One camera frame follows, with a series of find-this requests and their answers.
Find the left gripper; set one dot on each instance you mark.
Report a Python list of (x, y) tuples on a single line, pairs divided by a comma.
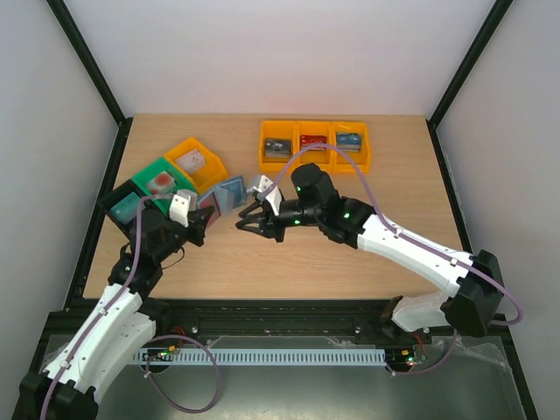
[(199, 218)]

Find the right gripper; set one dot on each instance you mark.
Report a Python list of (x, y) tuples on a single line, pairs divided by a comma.
[(271, 220)]

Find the blue leather card holder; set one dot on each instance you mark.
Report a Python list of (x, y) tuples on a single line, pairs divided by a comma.
[(224, 197)]

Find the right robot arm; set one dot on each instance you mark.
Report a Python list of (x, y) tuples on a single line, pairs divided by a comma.
[(469, 287)]

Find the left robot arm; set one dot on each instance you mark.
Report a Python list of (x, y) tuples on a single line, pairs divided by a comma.
[(74, 382)]

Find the red dotted card stack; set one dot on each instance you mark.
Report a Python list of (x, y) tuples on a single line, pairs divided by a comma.
[(161, 183)]

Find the white card stack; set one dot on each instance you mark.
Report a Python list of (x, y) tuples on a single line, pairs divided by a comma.
[(191, 162)]

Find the black card stack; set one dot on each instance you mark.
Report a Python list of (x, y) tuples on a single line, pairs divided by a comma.
[(277, 148)]

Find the teal card stack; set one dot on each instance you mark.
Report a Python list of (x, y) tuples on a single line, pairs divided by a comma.
[(125, 210)]

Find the yellow bin with black cards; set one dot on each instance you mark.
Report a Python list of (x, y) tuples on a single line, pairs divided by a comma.
[(284, 129)]

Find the yellow bin with red cards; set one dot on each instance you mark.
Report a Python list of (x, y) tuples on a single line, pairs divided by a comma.
[(315, 134)]

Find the blue card stack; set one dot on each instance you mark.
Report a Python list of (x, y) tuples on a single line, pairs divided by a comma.
[(347, 141)]

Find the yellow bin with blue cards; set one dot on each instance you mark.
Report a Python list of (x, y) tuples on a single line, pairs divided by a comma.
[(362, 158)]

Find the yellow bin left group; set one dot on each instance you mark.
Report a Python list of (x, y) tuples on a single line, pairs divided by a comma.
[(211, 174)]

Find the green storage bin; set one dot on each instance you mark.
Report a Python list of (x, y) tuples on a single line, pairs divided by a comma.
[(153, 169)]

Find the black storage bin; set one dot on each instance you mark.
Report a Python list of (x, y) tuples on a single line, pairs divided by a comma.
[(110, 199)]

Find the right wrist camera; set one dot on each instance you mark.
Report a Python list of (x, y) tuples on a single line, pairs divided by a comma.
[(266, 191)]

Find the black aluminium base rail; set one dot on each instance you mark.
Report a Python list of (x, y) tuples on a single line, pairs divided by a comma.
[(362, 321)]

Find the grey slotted cable duct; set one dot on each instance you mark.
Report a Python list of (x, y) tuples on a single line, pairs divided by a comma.
[(352, 357)]

